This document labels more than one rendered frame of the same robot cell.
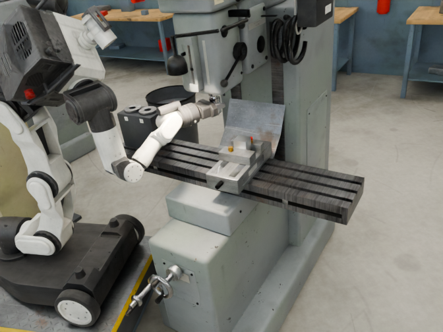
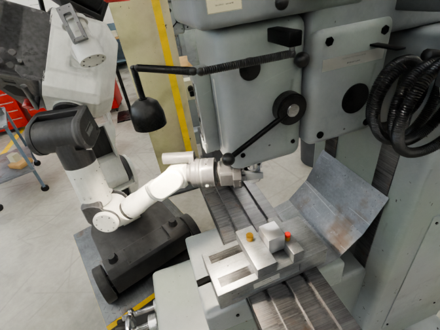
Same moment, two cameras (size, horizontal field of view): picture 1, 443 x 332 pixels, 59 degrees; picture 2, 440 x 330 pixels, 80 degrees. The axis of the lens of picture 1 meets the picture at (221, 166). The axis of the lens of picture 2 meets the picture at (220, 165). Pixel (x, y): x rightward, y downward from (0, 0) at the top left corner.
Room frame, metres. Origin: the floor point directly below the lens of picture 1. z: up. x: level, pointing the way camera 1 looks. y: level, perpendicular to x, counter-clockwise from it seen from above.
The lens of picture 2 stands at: (1.06, -0.35, 1.69)
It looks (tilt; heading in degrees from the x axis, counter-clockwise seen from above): 34 degrees down; 42
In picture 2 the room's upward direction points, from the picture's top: 9 degrees counter-clockwise
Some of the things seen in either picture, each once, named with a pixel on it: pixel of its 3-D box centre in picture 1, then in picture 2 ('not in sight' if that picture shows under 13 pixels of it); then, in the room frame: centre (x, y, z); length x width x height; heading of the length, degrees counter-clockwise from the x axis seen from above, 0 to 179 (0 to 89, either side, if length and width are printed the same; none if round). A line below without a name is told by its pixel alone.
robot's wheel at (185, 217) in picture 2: (126, 230); (190, 229); (1.73, 0.57, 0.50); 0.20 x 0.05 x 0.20; 74
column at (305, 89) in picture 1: (279, 137); (389, 215); (2.09, -0.37, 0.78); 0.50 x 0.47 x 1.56; 145
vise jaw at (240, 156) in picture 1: (236, 155); (255, 249); (1.47, -0.07, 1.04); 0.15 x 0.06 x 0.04; 58
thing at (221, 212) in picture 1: (225, 186); (258, 258); (1.58, -0.01, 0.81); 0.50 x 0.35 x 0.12; 145
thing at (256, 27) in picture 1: (233, 37); (317, 75); (1.74, -0.12, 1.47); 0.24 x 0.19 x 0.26; 55
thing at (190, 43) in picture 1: (193, 64); (205, 111); (1.49, 0.06, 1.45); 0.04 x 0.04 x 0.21; 55
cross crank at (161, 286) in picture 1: (166, 280); (141, 327); (1.18, 0.28, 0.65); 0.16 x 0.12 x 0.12; 145
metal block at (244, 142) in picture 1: (242, 144); (271, 237); (1.52, -0.10, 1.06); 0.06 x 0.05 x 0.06; 58
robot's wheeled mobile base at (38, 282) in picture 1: (57, 248); (130, 220); (1.54, 0.87, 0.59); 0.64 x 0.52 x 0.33; 74
